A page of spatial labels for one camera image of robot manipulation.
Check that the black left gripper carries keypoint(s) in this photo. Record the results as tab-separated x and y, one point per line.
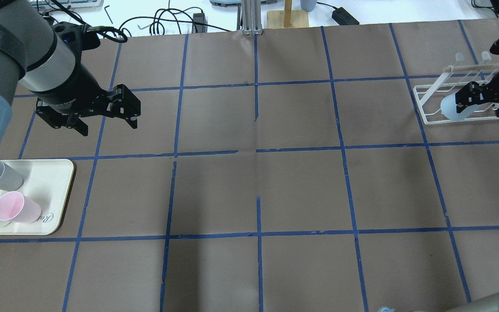
75	89

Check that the light blue ikea cup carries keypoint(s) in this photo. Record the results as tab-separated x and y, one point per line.
459	108

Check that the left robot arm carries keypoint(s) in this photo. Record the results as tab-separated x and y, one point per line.
46	59

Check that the pink cup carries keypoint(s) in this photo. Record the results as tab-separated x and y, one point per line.
18	208

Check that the cream plastic tray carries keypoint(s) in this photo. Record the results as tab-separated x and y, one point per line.
48	183

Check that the black allen key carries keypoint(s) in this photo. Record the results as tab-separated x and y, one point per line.
107	13

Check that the black power adapter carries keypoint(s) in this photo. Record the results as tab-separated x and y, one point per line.
343	17

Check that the blue mug on desk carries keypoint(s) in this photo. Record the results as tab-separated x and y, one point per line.
308	5

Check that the wooden stand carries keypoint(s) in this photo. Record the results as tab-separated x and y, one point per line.
288	18

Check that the white wire cup rack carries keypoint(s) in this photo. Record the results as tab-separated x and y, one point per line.
436	101

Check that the aluminium frame post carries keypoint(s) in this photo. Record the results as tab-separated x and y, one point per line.
251	17

